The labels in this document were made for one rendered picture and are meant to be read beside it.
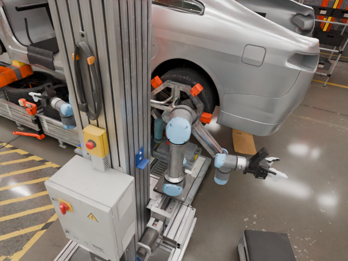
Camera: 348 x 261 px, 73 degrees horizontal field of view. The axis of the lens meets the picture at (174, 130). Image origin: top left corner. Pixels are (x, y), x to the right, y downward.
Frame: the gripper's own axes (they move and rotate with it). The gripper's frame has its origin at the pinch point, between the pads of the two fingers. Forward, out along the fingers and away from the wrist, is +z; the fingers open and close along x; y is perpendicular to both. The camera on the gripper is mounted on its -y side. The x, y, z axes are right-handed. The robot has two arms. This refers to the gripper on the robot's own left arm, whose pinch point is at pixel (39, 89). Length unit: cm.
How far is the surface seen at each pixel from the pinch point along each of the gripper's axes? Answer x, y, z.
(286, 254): 71, 81, -187
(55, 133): 48, 97, 82
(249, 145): 218, 95, -107
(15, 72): 56, 52, 180
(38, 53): 71, 18, 142
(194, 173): 118, 101, -80
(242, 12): 118, -67, -85
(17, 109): 34, 83, 138
